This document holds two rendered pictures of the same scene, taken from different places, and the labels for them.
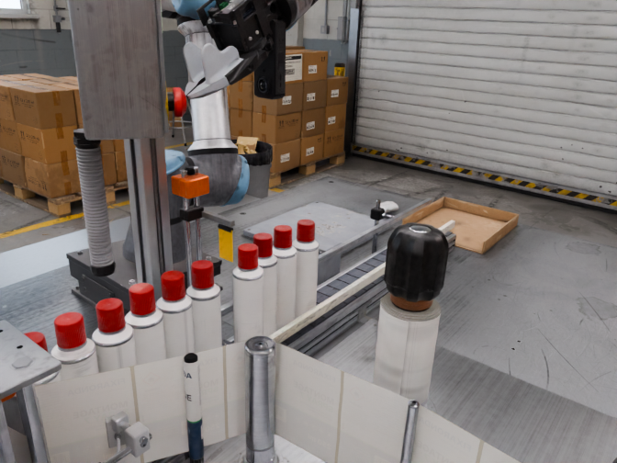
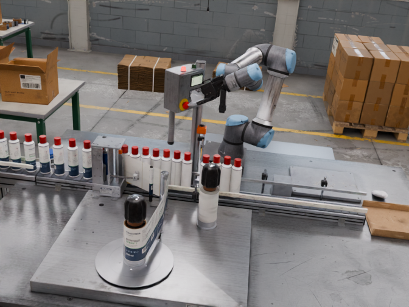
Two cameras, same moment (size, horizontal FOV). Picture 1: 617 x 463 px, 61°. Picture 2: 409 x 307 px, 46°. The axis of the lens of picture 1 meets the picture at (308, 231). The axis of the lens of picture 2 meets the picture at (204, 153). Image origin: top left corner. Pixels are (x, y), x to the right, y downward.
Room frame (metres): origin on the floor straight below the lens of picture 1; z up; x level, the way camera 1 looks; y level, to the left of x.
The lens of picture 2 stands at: (-0.36, -1.66, 2.13)
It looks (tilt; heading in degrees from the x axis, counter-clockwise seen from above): 26 degrees down; 57
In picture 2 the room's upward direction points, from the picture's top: 5 degrees clockwise
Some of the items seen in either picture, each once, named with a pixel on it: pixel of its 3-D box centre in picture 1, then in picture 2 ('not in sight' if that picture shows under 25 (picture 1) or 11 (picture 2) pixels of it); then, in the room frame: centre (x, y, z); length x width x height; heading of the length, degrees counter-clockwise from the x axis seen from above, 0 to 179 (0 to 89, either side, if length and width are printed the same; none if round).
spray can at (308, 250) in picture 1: (304, 271); (235, 178); (0.90, 0.01, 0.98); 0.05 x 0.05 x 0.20
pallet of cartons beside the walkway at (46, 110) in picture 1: (60, 136); (367, 83); (4.25, 2.06, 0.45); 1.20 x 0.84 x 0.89; 53
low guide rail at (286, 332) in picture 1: (345, 292); (255, 197); (0.97, -0.08, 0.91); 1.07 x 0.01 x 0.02; 143
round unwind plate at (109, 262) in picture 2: not in sight; (134, 261); (0.26, -0.25, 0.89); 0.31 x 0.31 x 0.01
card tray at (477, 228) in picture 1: (461, 222); (398, 220); (1.56, -0.48, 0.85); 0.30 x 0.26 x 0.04; 143
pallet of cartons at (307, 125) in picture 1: (279, 110); not in sight; (5.17, 0.32, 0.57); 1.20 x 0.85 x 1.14; 144
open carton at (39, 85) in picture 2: not in sight; (30, 72); (0.38, 1.99, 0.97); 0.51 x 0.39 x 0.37; 57
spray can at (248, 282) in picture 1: (248, 301); (204, 174); (0.78, 0.10, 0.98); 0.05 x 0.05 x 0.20
